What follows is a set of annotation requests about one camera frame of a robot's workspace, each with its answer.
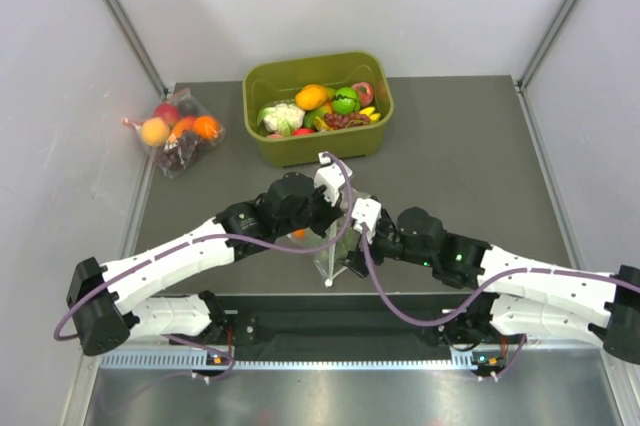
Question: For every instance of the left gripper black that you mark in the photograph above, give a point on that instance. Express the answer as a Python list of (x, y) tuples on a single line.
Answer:
[(330, 212)]

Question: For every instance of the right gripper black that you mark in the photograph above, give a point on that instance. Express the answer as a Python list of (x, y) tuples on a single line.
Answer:
[(356, 260)]

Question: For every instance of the polka dot zip top bag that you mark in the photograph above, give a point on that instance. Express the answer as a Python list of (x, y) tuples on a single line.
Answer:
[(324, 259)]

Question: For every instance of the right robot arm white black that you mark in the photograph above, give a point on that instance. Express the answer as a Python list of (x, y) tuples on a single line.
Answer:
[(511, 295)]

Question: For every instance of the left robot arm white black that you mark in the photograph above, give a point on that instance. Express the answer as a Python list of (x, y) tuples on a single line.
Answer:
[(102, 296)]

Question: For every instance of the fake purple grapes bunch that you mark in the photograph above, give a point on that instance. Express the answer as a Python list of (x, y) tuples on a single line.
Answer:
[(336, 121)]

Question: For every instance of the fake cauliflower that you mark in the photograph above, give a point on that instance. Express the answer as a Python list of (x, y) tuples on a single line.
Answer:
[(282, 119)]

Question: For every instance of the fake yellow banana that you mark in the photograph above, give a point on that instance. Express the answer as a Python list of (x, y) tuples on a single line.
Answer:
[(370, 115)]

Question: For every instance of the fake green apple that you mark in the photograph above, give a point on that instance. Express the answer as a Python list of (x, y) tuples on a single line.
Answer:
[(346, 101)]

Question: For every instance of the fake orange mango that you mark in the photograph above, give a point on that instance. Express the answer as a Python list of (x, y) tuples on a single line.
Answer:
[(311, 97)]

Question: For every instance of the fake pink apple slice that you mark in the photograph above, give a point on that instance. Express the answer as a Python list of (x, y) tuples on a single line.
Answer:
[(365, 92)]

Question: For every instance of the clear bag of fake fruit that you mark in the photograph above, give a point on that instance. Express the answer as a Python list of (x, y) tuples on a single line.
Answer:
[(178, 133)]

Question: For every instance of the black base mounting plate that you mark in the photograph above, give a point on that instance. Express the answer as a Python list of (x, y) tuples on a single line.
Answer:
[(338, 327)]

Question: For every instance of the green plastic bin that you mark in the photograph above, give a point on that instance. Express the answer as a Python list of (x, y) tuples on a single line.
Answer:
[(278, 82)]

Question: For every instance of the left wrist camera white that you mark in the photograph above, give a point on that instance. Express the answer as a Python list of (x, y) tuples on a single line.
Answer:
[(335, 176)]

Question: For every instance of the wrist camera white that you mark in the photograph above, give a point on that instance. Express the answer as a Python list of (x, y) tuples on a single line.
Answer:
[(365, 215), (335, 176)]

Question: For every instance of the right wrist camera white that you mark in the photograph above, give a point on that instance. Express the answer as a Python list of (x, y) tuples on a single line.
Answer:
[(365, 215)]

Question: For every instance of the grey slotted cable duct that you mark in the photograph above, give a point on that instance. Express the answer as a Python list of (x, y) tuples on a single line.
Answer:
[(200, 360)]

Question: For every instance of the right aluminium frame post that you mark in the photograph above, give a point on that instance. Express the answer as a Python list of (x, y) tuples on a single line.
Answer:
[(549, 38)]

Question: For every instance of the aluminium frame post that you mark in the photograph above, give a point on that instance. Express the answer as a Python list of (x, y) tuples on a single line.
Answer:
[(549, 38), (133, 40)]

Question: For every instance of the left aluminium frame post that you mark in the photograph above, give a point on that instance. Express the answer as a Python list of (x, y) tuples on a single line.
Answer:
[(133, 40)]

